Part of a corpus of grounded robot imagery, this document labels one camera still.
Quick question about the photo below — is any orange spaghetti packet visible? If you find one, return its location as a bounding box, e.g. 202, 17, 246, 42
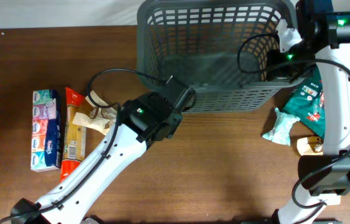
60, 87, 86, 182

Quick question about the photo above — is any beige Pantree snack bag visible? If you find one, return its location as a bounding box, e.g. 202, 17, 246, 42
297, 136, 323, 156

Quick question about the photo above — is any beige brown snack bag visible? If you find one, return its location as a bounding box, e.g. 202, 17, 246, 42
72, 96, 117, 135

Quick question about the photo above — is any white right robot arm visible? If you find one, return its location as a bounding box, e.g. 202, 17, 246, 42
267, 0, 350, 223

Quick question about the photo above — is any Kleenex tissue multipack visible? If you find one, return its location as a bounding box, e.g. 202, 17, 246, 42
30, 90, 62, 172

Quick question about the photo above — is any green snack bag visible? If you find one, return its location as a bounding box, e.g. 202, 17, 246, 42
283, 68, 325, 139

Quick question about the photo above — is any mint green wipes pack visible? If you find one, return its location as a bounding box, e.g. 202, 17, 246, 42
262, 108, 300, 146

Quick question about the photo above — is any grey plastic laundry basket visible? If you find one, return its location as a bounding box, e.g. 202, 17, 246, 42
137, 0, 296, 113

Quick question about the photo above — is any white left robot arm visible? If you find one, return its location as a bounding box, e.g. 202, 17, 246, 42
7, 77, 196, 223

